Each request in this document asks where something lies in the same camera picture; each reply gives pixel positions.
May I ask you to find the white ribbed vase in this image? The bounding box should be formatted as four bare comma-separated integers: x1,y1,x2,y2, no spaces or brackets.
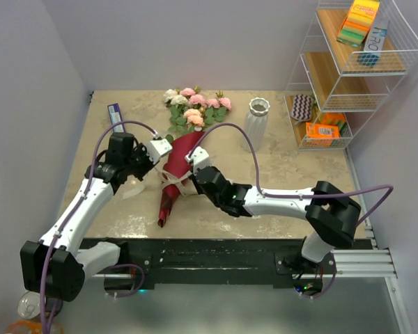
242,97,270,152

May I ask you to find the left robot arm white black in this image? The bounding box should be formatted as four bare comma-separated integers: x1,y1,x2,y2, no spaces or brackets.
20,133,171,302

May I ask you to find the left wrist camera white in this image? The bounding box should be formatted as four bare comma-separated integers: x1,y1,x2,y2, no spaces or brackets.
146,138,173,165

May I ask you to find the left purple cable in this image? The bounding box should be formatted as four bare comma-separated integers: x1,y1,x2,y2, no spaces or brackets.
40,120,160,334

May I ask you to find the purple white toothpaste box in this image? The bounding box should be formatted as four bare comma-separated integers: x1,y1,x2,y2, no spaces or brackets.
107,103,122,125

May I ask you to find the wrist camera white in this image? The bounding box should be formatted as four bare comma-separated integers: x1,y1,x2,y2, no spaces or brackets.
146,138,173,165
185,146,211,173

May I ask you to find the white blue tall box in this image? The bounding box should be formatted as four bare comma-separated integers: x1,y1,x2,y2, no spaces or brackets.
357,17,389,67

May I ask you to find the pink white flower bunch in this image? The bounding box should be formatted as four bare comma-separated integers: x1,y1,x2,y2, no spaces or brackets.
162,87,233,143

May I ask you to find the orange packet bottom shelf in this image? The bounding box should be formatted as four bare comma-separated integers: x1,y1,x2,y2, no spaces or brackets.
305,122,340,148

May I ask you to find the orange green sponge pack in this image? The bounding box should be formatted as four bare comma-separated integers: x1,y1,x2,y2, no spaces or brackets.
319,113,348,136

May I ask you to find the tin can silver lid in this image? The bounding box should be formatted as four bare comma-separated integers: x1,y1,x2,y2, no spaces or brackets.
17,291,61,319

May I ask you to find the white wire shelf rack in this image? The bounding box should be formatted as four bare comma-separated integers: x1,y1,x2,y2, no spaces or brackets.
285,1,418,150

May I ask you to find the aluminium rail frame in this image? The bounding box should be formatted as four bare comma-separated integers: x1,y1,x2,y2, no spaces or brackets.
90,145,414,334

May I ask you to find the cream ribbon gold lettering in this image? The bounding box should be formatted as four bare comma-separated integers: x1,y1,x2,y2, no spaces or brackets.
121,166,198,201

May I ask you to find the red wrapping paper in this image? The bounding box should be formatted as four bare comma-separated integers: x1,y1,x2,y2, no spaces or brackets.
157,132,204,228

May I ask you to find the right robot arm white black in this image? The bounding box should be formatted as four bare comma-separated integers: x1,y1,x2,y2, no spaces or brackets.
190,166,361,273

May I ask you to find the purple wavy scrub pad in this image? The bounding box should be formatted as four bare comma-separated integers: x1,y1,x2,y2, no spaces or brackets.
290,94,314,125

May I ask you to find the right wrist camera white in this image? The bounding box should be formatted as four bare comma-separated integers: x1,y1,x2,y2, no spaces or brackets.
185,146,211,173

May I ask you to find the colourful sponge pack top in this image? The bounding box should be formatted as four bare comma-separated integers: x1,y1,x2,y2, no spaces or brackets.
336,0,380,47

